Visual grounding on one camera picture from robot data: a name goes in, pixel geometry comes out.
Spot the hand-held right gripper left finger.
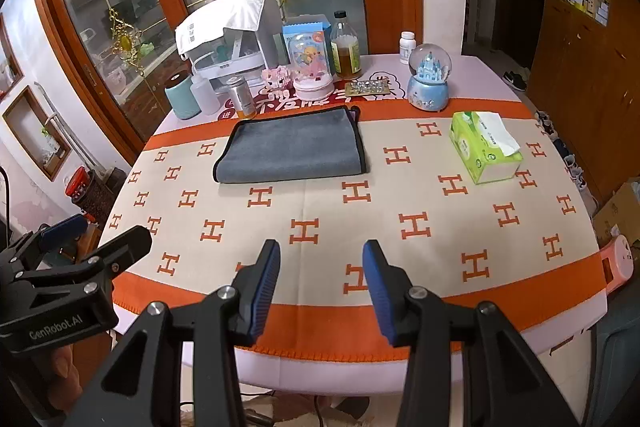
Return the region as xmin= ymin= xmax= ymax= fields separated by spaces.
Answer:
xmin=90 ymin=239 xmax=281 ymax=427

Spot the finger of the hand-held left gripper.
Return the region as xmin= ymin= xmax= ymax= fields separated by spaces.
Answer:
xmin=15 ymin=226 xmax=153 ymax=304
xmin=9 ymin=213 xmax=88 ymax=269

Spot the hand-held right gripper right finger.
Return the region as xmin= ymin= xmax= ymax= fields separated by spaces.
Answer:
xmin=362 ymin=239 xmax=572 ymax=427

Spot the grey towel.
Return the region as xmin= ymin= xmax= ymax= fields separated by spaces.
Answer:
xmin=213 ymin=105 xmax=369 ymax=184

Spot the person's left hand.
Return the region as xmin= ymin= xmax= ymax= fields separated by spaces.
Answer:
xmin=50 ymin=344 xmax=84 ymax=413

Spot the red bucket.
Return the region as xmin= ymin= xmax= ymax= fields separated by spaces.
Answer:
xmin=65 ymin=167 xmax=96 ymax=204

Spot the orange beige patterned blanket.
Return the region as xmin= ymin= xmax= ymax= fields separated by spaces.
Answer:
xmin=97 ymin=99 xmax=608 ymax=360

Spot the teal cylinder container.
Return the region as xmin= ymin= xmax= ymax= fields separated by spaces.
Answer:
xmin=165 ymin=74 xmax=201 ymax=119

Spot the green tissue pack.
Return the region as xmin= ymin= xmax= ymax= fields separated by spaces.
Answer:
xmin=448 ymin=110 xmax=524 ymax=186

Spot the white squeeze bottle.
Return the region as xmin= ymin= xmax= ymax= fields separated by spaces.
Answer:
xmin=189 ymin=54 xmax=221 ymax=116

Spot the silver drink can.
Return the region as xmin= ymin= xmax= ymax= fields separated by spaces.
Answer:
xmin=226 ymin=77 xmax=257 ymax=118

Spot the silver blister pack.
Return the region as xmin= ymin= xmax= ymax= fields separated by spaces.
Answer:
xmin=345 ymin=79 xmax=396 ymax=98

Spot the blue castle snow globe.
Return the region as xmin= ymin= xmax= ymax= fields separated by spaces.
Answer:
xmin=406 ymin=44 xmax=451 ymax=112

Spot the pink music box globe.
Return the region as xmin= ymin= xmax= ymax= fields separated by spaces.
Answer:
xmin=292 ymin=34 xmax=335 ymax=100

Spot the pink block figure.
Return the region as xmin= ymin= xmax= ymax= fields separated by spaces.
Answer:
xmin=262 ymin=66 xmax=294 ymax=89

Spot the pink plastic stool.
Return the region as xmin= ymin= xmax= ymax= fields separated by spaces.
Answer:
xmin=600 ymin=234 xmax=634 ymax=294

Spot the glass bottle with yellow liquid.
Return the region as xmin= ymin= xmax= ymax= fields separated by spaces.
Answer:
xmin=330 ymin=10 xmax=362 ymax=80

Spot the white pill bottle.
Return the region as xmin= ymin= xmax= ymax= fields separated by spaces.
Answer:
xmin=399 ymin=32 xmax=417 ymax=66

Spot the black sneaker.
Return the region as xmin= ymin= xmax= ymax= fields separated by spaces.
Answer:
xmin=502 ymin=71 xmax=529 ymax=93

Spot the cardboard box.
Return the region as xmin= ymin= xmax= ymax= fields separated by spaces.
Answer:
xmin=592 ymin=182 xmax=640 ymax=249

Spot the grey white countertop appliance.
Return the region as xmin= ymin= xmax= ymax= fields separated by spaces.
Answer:
xmin=192 ymin=0 xmax=284 ymax=90

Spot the white plastic bag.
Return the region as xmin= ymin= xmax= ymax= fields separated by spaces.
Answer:
xmin=175 ymin=0 xmax=271 ymax=60

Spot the blue toy box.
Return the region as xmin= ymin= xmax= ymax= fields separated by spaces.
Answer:
xmin=281 ymin=21 xmax=334 ymax=76

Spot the orange framed glass door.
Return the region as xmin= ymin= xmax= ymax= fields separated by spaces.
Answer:
xmin=29 ymin=0 xmax=425 ymax=160

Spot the wooden cabinet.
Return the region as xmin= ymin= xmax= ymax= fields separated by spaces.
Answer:
xmin=525 ymin=0 xmax=640 ymax=208

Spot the wooden wall niche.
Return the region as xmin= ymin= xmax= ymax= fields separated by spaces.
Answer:
xmin=2 ymin=86 xmax=74 ymax=182

